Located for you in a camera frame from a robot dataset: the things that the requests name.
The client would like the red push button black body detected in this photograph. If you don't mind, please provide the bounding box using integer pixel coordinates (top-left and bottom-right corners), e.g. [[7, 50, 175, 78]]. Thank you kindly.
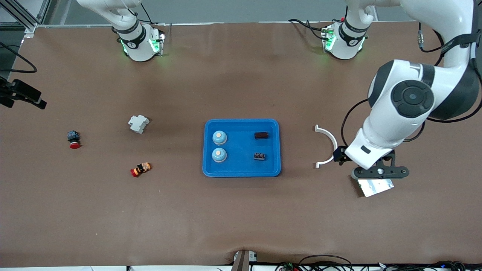
[[67, 130, 82, 149]]

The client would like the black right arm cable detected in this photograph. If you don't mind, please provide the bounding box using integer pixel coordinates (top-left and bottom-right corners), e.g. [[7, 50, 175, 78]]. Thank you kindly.
[[0, 41, 38, 74]]

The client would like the aluminium frame profile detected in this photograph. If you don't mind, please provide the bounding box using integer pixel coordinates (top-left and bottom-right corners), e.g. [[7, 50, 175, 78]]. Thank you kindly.
[[0, 0, 51, 38]]

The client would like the blue plastic tray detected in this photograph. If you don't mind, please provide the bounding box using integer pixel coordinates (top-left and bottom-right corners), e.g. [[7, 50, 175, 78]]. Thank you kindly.
[[202, 119, 282, 178]]

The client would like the grey metal table bracket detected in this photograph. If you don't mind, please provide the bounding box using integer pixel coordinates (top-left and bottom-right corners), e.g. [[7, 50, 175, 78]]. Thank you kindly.
[[232, 250, 258, 271]]

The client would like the silver metal plate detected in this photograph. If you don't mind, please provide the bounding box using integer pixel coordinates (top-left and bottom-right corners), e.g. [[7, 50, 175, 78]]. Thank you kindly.
[[356, 178, 395, 198]]

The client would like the white semicircular pipe bracket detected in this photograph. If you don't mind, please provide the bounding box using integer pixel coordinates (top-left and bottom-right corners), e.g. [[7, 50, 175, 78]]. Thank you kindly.
[[314, 125, 338, 169]]

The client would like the black cable loop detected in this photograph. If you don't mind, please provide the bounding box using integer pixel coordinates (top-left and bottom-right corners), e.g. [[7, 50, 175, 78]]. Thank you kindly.
[[277, 255, 354, 271]]

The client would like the black cable bundle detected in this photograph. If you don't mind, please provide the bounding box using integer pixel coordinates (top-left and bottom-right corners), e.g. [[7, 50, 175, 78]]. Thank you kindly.
[[377, 261, 482, 271]]

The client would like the red and orange emergency button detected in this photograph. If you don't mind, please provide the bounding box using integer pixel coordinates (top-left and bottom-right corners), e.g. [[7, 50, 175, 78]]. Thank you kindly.
[[130, 162, 151, 178]]

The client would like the white circuit breaker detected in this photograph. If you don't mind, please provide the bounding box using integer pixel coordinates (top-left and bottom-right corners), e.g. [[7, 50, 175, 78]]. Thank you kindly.
[[128, 114, 150, 134]]

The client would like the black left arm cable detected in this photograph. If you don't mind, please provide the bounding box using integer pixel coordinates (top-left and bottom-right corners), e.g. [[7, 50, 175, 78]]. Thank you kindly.
[[340, 23, 447, 148]]

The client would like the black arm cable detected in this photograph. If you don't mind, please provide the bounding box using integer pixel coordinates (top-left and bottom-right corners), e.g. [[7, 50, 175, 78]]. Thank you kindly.
[[0, 41, 38, 74], [340, 23, 447, 148]]

